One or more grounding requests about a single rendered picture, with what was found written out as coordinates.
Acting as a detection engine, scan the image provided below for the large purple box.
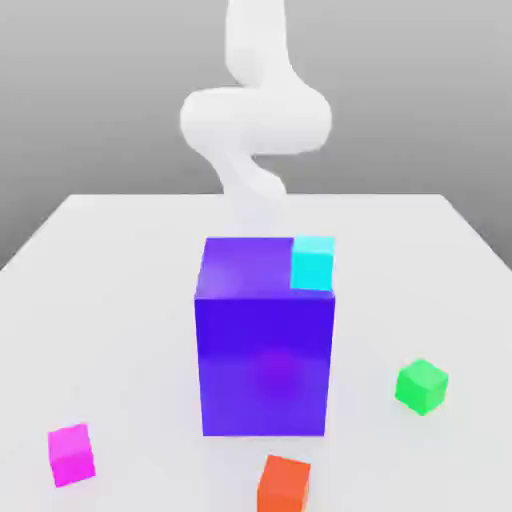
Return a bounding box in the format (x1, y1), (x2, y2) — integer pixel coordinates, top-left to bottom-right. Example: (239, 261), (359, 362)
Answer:
(193, 236), (336, 438)

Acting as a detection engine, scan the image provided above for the small cyan cube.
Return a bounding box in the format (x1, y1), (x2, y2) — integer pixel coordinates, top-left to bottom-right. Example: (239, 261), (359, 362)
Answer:
(289, 234), (336, 292)

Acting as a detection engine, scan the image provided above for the small orange cube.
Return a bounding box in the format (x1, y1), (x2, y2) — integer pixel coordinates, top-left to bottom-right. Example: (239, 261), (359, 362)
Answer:
(256, 453), (312, 512)

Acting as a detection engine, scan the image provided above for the small green cube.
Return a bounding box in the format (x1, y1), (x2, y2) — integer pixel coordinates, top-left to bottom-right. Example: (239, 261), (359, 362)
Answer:
(394, 358), (450, 417)

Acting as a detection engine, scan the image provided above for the small magenta cube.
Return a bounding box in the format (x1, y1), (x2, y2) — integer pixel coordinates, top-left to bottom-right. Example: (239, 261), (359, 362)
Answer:
(47, 422), (97, 489)

